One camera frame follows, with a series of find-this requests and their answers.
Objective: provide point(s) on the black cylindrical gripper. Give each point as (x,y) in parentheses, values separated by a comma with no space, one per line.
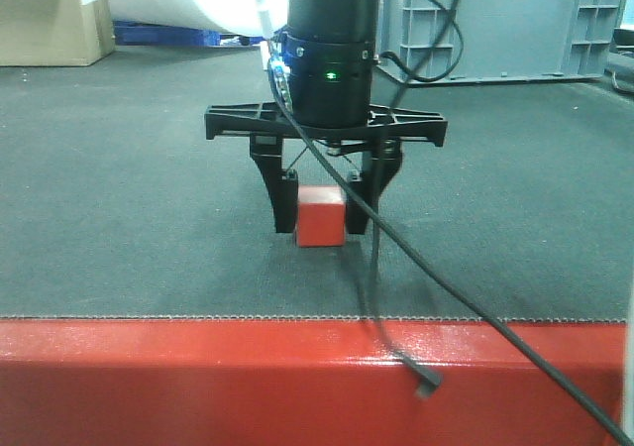
(322,71)

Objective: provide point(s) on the red magnetic cube block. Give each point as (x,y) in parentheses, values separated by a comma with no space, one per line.
(321,213)

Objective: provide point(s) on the dark grey table mat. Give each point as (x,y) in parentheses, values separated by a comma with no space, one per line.
(114,203)

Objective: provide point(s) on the grey plastic crate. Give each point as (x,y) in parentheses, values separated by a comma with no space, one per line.
(501,40)

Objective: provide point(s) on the blue plastic pallet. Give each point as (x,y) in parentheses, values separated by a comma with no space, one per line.
(128,33)

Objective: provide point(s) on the brown cardboard box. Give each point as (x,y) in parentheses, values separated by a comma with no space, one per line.
(55,32)

